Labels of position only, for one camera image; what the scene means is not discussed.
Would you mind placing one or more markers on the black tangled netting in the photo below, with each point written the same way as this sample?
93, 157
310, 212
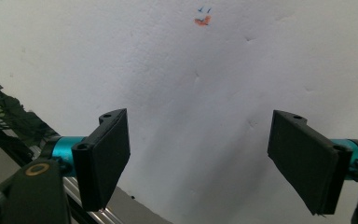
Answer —
9, 119

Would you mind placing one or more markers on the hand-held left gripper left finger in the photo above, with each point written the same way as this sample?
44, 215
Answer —
102, 155

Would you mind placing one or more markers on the aluminium frame rail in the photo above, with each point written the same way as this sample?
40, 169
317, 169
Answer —
105, 216

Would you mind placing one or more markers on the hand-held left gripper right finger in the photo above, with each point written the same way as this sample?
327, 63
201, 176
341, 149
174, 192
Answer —
304, 158

